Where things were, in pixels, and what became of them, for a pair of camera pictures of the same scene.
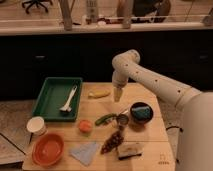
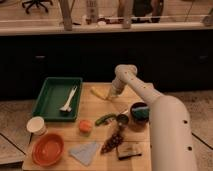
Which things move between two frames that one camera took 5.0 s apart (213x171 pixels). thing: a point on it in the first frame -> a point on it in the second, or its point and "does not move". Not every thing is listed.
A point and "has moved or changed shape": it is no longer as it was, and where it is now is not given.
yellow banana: x=98 y=93 has moved or changed shape
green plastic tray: x=58 y=98 does not move
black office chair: x=37 y=3 does not move
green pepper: x=104 y=118 does not move
